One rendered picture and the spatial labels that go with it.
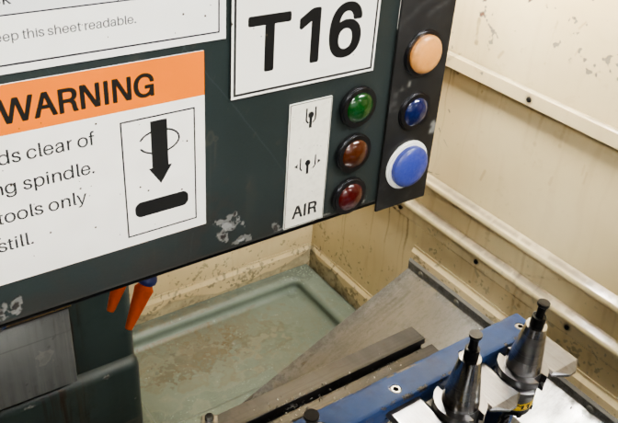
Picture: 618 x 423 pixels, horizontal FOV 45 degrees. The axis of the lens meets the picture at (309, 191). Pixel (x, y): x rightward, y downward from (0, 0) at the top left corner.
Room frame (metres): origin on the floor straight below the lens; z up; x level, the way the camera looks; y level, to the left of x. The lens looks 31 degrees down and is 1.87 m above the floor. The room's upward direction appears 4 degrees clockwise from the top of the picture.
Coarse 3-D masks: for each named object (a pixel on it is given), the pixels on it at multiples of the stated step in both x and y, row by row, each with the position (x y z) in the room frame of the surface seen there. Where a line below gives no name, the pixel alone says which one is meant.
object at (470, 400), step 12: (456, 360) 0.63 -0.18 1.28; (480, 360) 0.62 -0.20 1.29; (456, 372) 0.62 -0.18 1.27; (468, 372) 0.61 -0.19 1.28; (480, 372) 0.62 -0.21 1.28; (456, 384) 0.61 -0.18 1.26; (468, 384) 0.61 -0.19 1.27; (480, 384) 0.62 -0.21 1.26; (444, 396) 0.62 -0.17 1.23; (456, 396) 0.61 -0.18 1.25; (468, 396) 0.61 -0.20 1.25; (456, 408) 0.61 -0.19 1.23; (468, 408) 0.60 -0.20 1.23
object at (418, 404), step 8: (416, 400) 0.63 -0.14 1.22; (400, 408) 0.61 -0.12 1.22; (408, 408) 0.61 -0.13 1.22; (416, 408) 0.62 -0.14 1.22; (424, 408) 0.62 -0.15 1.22; (392, 416) 0.60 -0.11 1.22; (400, 416) 0.60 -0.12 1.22; (408, 416) 0.60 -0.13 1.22; (416, 416) 0.60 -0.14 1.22; (424, 416) 0.61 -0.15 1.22; (432, 416) 0.61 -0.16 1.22
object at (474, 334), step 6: (474, 330) 0.63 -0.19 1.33; (474, 336) 0.62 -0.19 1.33; (480, 336) 0.62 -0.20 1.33; (474, 342) 0.62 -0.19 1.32; (468, 348) 0.62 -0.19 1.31; (474, 348) 0.62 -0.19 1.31; (468, 354) 0.62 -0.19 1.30; (474, 354) 0.62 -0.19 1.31; (468, 360) 0.62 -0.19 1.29; (474, 360) 0.62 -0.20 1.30
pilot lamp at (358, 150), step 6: (354, 144) 0.41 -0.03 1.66; (360, 144) 0.42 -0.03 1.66; (366, 144) 0.42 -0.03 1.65; (348, 150) 0.41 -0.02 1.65; (354, 150) 0.41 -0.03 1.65; (360, 150) 0.42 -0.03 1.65; (366, 150) 0.42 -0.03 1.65; (348, 156) 0.41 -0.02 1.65; (354, 156) 0.41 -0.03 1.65; (360, 156) 0.42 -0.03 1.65; (348, 162) 0.41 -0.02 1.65; (354, 162) 0.41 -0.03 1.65; (360, 162) 0.42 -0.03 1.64
